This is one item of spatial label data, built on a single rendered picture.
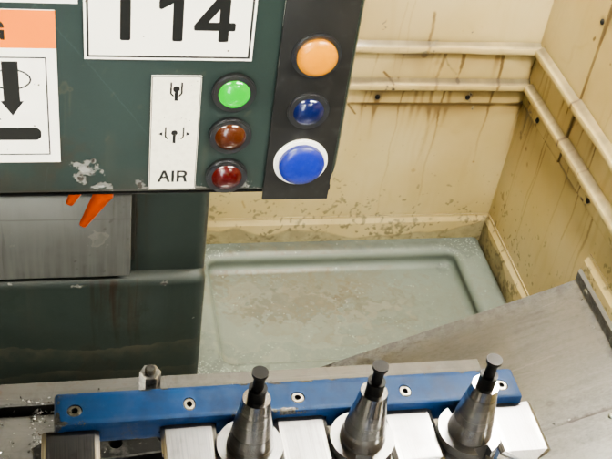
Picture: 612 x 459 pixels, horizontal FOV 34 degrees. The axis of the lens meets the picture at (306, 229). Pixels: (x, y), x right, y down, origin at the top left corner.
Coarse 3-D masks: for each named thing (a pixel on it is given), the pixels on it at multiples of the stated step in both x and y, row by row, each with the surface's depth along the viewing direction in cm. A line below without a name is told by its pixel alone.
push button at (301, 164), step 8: (288, 152) 65; (296, 152) 65; (304, 152) 65; (312, 152) 65; (320, 152) 65; (280, 160) 65; (288, 160) 65; (296, 160) 65; (304, 160) 65; (312, 160) 65; (320, 160) 65; (280, 168) 65; (288, 168) 65; (296, 168) 65; (304, 168) 65; (312, 168) 66; (320, 168) 66; (288, 176) 66; (296, 176) 66; (304, 176) 66; (312, 176) 66
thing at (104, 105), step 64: (64, 64) 58; (128, 64) 59; (192, 64) 60; (256, 64) 61; (64, 128) 61; (128, 128) 62; (256, 128) 64; (0, 192) 64; (64, 192) 65; (128, 192) 66; (192, 192) 67
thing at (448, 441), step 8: (440, 416) 101; (448, 416) 101; (440, 424) 100; (496, 424) 101; (440, 432) 99; (448, 432) 99; (496, 432) 100; (440, 440) 99; (448, 440) 98; (496, 440) 99; (448, 448) 98; (456, 448) 98; (464, 448) 98; (472, 448) 98; (480, 448) 98; (488, 448) 99; (496, 448) 99; (448, 456) 99; (456, 456) 98; (464, 456) 98; (472, 456) 98; (480, 456) 100; (488, 456) 99
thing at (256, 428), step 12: (240, 408) 91; (252, 408) 90; (264, 408) 90; (240, 420) 91; (252, 420) 90; (264, 420) 91; (240, 432) 92; (252, 432) 91; (264, 432) 92; (228, 444) 94; (240, 444) 92; (252, 444) 92; (264, 444) 93; (240, 456) 93; (252, 456) 93; (264, 456) 94
